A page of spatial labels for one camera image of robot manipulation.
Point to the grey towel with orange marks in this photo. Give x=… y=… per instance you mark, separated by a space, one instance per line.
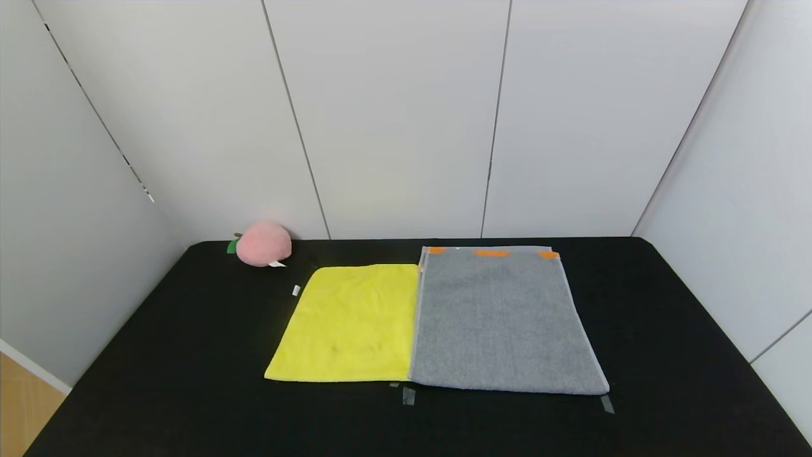
x=501 y=324

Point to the grey tape strip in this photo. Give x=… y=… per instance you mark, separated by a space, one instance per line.
x=607 y=404

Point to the large clear tape piece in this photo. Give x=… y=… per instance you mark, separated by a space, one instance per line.
x=408 y=396

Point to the pink plush peach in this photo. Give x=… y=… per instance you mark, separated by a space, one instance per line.
x=263 y=243

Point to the yellow towel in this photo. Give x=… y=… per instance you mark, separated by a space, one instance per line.
x=349 y=324

